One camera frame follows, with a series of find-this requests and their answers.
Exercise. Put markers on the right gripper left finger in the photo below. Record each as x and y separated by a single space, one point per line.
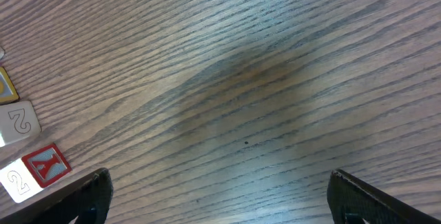
85 201

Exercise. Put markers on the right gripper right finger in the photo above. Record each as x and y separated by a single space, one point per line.
351 200

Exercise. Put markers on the white block red side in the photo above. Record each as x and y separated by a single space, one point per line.
33 172

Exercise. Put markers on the white picture block upper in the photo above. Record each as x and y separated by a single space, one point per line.
18 122

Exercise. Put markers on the yellow block middle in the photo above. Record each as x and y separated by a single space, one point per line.
8 91

